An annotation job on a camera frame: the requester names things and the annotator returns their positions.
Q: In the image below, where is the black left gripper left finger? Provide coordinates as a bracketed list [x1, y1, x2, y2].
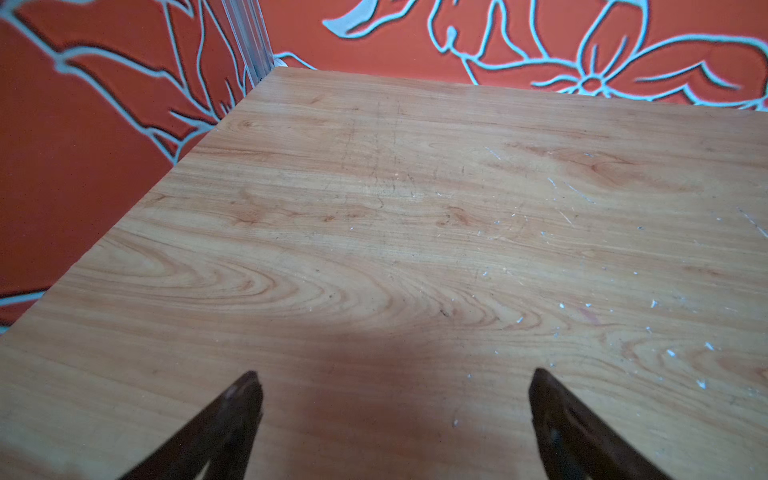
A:
[122, 371, 264, 479]

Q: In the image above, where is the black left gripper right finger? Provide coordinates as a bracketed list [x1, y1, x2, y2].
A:
[528, 368, 669, 479]

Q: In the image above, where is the aluminium corner frame post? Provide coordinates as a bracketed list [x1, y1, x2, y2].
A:
[223, 0, 275, 86]

